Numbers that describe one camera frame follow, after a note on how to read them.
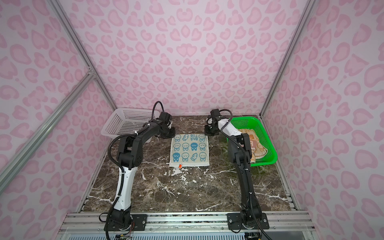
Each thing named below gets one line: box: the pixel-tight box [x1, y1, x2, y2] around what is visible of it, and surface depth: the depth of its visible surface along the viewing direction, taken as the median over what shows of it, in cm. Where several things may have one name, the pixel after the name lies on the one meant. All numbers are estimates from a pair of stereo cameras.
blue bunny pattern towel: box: [169, 133, 210, 168], surface depth 100 cm
